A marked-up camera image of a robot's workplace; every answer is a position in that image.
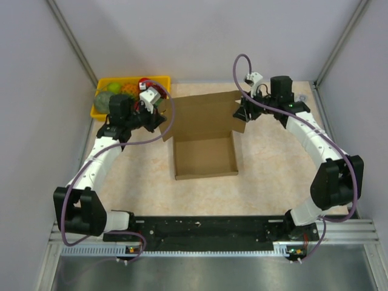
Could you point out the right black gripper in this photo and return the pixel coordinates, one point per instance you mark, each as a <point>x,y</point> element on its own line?
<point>246,109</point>

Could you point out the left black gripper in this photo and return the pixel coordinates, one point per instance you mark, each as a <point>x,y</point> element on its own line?
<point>154,119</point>

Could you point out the brown cardboard box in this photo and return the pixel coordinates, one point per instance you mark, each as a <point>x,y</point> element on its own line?
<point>201,128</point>

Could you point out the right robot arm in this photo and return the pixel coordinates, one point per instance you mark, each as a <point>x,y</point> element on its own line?
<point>338,180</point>

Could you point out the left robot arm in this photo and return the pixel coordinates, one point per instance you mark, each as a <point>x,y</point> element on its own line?
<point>77,205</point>

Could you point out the white silver carton box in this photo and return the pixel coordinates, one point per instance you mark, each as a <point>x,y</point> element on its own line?
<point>301,98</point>

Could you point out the green lemon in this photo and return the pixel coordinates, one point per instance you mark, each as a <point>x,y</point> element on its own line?
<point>157,103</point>

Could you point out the orange pineapple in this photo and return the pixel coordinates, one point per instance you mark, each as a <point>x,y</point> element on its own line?
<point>131,89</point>

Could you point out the red apple back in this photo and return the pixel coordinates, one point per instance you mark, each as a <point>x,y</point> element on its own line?
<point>145,81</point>

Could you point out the green apple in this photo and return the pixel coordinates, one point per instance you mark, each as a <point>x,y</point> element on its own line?
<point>114,87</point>

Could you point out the green melon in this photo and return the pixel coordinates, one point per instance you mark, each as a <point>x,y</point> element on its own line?
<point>101,102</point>

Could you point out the yellow plastic tray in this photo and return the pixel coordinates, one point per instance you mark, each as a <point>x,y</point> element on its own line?
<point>103,84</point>

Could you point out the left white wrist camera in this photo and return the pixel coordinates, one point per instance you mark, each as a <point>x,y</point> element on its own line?
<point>148,95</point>

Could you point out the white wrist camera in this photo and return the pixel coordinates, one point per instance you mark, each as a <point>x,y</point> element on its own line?
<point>148,95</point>
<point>253,79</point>

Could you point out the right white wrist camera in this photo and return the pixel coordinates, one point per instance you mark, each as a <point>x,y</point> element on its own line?
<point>253,79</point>

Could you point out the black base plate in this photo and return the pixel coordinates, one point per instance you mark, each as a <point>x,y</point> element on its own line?
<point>219,233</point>

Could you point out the aluminium frame rail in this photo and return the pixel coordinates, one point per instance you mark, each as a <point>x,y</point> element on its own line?
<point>218,252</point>

